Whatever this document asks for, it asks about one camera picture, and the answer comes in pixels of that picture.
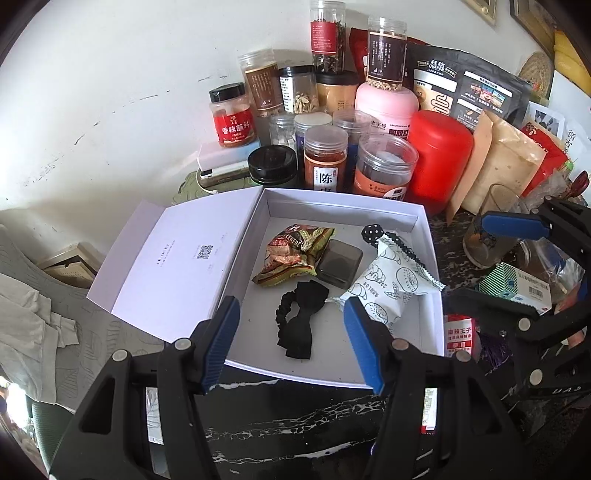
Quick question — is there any red label seasoning jar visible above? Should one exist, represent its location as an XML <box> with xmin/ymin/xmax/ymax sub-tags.
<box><xmin>209</xmin><ymin>83</ymin><xmax>258</xmax><ymax>149</ymax></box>

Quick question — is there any colourful snack packet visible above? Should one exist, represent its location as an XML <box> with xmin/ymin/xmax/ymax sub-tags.
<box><xmin>252</xmin><ymin>223</ymin><xmax>335</xmax><ymax>288</ymax></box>

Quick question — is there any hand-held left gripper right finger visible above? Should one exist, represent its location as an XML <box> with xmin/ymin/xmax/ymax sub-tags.
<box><xmin>343</xmin><ymin>296</ymin><xmax>536</xmax><ymax>480</ymax></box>

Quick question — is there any green mat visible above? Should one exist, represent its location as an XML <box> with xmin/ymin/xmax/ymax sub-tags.
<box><xmin>168</xmin><ymin>171</ymin><xmax>259</xmax><ymax>206</ymax></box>

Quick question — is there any small clear jar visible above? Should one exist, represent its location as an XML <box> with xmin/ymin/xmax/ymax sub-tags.
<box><xmin>269</xmin><ymin>113</ymin><xmax>297</xmax><ymax>151</ymax></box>

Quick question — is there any beige jar with dark lid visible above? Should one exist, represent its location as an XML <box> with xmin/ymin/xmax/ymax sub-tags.
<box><xmin>315</xmin><ymin>71</ymin><xmax>362</xmax><ymax>116</ymax></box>

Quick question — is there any red bag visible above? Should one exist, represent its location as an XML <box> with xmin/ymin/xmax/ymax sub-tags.
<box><xmin>347</xmin><ymin>27</ymin><xmax>370</xmax><ymax>77</ymax></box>

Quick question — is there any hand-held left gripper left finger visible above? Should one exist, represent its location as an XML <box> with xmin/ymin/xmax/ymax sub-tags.
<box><xmin>48</xmin><ymin>295</ymin><xmax>242</xmax><ymax>480</ymax></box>

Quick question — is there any white cardboard box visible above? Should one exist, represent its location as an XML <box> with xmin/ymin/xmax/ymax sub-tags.
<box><xmin>86</xmin><ymin>186</ymin><xmax>446</xmax><ymax>387</ymax></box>

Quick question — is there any slim white device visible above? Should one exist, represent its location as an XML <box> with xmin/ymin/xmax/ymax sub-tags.
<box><xmin>198</xmin><ymin>165</ymin><xmax>251</xmax><ymax>189</ymax></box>

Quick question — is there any green white small box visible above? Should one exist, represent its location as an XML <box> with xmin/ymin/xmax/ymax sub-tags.
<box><xmin>475</xmin><ymin>262</ymin><xmax>555</xmax><ymax>315</ymax></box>

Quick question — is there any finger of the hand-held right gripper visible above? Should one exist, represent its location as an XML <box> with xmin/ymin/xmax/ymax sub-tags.
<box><xmin>480</xmin><ymin>196</ymin><xmax>591</xmax><ymax>259</ymax></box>
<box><xmin>445</xmin><ymin>291</ymin><xmax>591</xmax><ymax>344</ymax></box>

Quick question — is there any pink jar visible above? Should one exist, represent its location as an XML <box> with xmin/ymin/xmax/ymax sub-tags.
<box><xmin>354</xmin><ymin>82</ymin><xmax>420</xmax><ymax>139</ymax></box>

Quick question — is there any red snack packet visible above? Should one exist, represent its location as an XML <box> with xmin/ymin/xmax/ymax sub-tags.
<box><xmin>443</xmin><ymin>314</ymin><xmax>477</xmax><ymax>365</ymax></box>

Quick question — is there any wooden frame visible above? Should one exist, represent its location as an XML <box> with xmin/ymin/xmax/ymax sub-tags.
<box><xmin>36</xmin><ymin>242</ymin><xmax>107</xmax><ymax>289</ymax></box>

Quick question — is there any white patterned snack packet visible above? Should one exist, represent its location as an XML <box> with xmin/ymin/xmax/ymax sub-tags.
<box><xmin>332</xmin><ymin>234</ymin><xmax>446</xmax><ymax>340</ymax></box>

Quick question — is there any brown label jar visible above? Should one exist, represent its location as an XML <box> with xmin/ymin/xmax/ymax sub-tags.
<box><xmin>238</xmin><ymin>49</ymin><xmax>281</xmax><ymax>118</ymax></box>

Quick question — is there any yellow object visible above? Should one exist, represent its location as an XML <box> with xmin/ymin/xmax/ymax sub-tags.
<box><xmin>551</xmin><ymin>30</ymin><xmax>591</xmax><ymax>88</ymax></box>

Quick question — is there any white power bank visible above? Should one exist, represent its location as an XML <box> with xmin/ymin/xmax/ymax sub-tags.
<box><xmin>198</xmin><ymin>140</ymin><xmax>262</xmax><ymax>174</ymax></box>

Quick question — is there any black lid seed jar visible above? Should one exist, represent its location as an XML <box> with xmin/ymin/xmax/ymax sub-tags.
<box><xmin>278</xmin><ymin>65</ymin><xmax>320</xmax><ymax>114</ymax></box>

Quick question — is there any pale grey cloth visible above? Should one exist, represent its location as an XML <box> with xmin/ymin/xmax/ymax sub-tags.
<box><xmin>0</xmin><ymin>272</ymin><xmax>79</xmax><ymax>388</ymax></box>

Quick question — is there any glass cup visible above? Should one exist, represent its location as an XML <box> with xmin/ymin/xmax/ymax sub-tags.
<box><xmin>463</xmin><ymin>184</ymin><xmax>532</xmax><ymax>269</ymax></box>

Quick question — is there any orange powder jar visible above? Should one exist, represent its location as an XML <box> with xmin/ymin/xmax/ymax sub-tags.
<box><xmin>303</xmin><ymin>126</ymin><xmax>349</xmax><ymax>192</ymax></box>

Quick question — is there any tall dark label jar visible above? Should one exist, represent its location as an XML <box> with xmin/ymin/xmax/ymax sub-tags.
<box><xmin>367</xmin><ymin>17</ymin><xmax>408</xmax><ymax>90</ymax></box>

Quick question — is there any grey patterned chair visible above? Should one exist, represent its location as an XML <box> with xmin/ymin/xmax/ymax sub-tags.
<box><xmin>0</xmin><ymin>224</ymin><xmax>153</xmax><ymax>416</ymax></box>

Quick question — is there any clear jar with white lid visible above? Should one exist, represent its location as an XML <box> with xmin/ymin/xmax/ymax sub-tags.
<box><xmin>294</xmin><ymin>112</ymin><xmax>333</xmax><ymax>139</ymax></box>

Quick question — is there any black food pouch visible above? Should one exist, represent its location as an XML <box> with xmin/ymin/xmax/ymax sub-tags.
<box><xmin>405</xmin><ymin>44</ymin><xmax>533</xmax><ymax>132</ymax></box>

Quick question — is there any wide clear jar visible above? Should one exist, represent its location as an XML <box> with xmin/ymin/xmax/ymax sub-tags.
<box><xmin>353</xmin><ymin>135</ymin><xmax>419</xmax><ymax>201</ymax></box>

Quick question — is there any picture frame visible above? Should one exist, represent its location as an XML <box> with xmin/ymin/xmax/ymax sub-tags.
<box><xmin>462</xmin><ymin>0</ymin><xmax>499</xmax><ymax>26</ymax></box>
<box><xmin>510</xmin><ymin>0</ymin><xmax>557</xmax><ymax>44</ymax></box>

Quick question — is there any dark lidded jar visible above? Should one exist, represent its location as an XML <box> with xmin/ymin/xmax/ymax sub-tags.
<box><xmin>247</xmin><ymin>145</ymin><xmax>298</xmax><ymax>188</ymax></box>

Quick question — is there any red canister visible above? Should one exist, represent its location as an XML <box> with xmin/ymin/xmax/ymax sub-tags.
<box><xmin>406</xmin><ymin>110</ymin><xmax>475</xmax><ymax>215</ymax></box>

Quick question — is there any black bow hair tie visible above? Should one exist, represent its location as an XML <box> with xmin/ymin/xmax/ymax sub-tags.
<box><xmin>276</xmin><ymin>280</ymin><xmax>331</xmax><ymax>360</ymax></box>

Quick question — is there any beige powder bag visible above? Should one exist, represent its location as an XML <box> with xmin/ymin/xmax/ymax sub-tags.
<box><xmin>462</xmin><ymin>117</ymin><xmax>548</xmax><ymax>213</ymax></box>

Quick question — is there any woven round mat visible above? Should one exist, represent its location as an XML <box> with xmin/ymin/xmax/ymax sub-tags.
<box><xmin>517</xmin><ymin>51</ymin><xmax>555</xmax><ymax>100</ymax></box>

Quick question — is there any kraft paper bag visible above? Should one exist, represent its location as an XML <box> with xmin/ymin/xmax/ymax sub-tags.
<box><xmin>445</xmin><ymin>111</ymin><xmax>495</xmax><ymax>227</ymax></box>

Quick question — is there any tall red label jar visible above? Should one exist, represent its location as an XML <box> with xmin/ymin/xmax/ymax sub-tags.
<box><xmin>309</xmin><ymin>0</ymin><xmax>347</xmax><ymax>75</ymax></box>

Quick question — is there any clear jar with blue contents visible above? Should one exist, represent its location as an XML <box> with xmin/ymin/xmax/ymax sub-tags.
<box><xmin>332</xmin><ymin>109</ymin><xmax>372</xmax><ymax>162</ymax></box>

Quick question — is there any grey plastic box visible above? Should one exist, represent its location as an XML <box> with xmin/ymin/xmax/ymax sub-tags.
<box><xmin>316</xmin><ymin>239</ymin><xmax>364</xmax><ymax>283</ymax></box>

